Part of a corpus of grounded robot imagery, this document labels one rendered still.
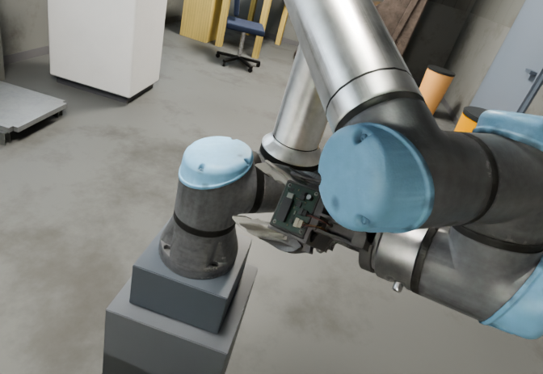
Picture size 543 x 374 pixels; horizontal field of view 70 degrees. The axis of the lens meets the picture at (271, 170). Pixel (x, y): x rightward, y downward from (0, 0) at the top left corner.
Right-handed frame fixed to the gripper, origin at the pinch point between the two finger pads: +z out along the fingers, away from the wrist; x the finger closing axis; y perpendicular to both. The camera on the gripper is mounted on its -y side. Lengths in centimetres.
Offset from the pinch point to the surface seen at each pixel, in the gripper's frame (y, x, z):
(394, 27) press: -416, -324, 186
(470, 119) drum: -252, -131, 22
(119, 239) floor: -91, 37, 130
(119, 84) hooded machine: -135, -57, 264
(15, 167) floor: -69, 28, 210
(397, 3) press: -394, -346, 186
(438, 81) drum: -431, -257, 107
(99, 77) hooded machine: -125, -56, 278
